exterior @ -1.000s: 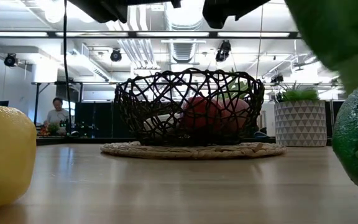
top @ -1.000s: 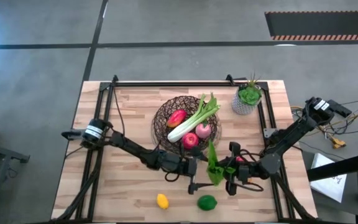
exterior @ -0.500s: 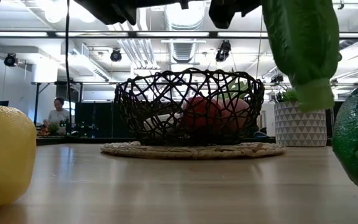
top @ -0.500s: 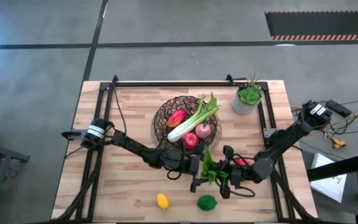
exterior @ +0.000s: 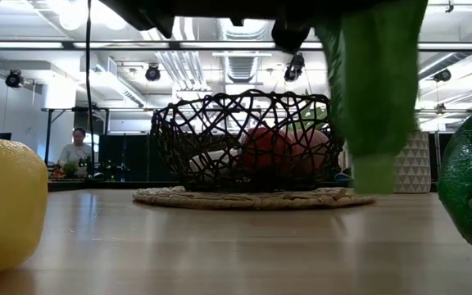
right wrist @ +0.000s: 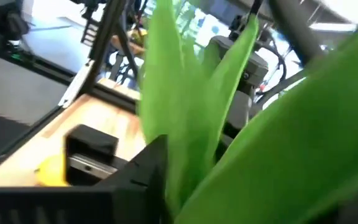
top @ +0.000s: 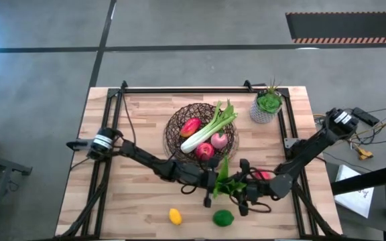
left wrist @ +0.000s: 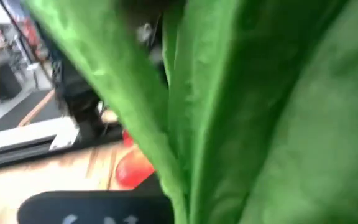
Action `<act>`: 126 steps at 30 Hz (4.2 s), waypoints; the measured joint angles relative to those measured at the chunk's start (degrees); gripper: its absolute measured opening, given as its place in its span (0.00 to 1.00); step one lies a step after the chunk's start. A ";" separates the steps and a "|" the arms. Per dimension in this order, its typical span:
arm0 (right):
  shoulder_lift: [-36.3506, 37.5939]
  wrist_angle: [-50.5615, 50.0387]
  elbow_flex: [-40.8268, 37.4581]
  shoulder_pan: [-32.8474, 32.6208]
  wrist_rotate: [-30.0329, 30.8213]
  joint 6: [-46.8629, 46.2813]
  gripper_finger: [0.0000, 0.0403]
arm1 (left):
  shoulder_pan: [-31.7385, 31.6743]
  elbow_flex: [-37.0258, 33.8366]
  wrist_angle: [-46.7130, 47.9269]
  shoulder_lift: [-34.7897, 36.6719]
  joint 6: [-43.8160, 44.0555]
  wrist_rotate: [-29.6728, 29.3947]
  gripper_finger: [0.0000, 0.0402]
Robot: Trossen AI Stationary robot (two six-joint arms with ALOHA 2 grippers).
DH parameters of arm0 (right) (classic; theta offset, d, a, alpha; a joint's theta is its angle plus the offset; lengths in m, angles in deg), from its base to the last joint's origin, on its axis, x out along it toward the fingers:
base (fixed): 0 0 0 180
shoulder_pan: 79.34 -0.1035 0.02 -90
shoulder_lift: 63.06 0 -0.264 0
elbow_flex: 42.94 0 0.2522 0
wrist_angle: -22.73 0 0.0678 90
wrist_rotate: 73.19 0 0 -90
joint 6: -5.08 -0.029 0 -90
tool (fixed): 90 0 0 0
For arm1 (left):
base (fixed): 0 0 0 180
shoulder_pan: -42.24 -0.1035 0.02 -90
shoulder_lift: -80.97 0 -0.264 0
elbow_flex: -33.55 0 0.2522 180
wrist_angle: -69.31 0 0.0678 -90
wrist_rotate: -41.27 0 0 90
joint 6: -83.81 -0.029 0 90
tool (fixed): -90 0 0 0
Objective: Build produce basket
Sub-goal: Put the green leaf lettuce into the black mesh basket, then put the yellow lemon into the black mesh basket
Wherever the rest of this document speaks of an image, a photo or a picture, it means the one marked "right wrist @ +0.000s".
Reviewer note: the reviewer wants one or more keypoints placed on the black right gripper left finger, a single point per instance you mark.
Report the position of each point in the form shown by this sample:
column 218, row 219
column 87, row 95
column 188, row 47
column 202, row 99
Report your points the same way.
column 135, row 193

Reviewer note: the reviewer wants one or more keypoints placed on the yellow bell pepper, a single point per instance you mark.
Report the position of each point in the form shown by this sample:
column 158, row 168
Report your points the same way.
column 51, row 172

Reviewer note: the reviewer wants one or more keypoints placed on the green leafy vegetable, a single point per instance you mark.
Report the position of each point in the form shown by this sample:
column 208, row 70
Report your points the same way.
column 259, row 149

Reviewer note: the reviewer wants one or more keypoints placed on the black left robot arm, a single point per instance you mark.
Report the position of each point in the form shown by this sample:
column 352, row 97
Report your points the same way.
column 253, row 71

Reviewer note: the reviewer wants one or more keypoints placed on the black frame post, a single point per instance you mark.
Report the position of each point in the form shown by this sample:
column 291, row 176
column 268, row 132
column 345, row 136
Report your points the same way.
column 104, row 43

